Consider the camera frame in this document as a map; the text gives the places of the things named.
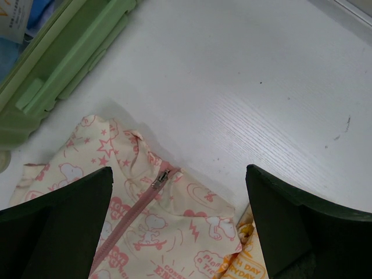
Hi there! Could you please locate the orange cartoon zip hoodie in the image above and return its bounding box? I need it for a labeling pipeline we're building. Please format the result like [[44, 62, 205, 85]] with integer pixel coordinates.
[[214, 206, 269, 279]]

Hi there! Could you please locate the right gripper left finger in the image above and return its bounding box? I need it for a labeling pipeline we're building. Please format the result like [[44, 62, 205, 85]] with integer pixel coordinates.
[[1, 167, 113, 278]]

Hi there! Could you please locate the aluminium rail right side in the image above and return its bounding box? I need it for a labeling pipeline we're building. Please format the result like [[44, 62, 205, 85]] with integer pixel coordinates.
[[310, 0, 372, 33]]

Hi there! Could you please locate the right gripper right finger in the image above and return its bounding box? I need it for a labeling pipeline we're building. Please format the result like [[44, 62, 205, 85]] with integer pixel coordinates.
[[246, 164, 371, 278]]

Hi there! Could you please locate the small white box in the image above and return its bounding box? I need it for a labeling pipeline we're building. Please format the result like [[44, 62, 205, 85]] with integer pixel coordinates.
[[0, 0, 33, 44]]

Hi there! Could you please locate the pink cartoon zip hoodie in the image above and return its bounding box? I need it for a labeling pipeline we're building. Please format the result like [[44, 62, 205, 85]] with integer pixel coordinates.
[[9, 115, 242, 278]]

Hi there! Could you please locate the green suitcase blue lining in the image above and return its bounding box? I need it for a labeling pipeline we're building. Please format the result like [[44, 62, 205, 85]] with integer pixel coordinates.
[[1, 0, 138, 151]]

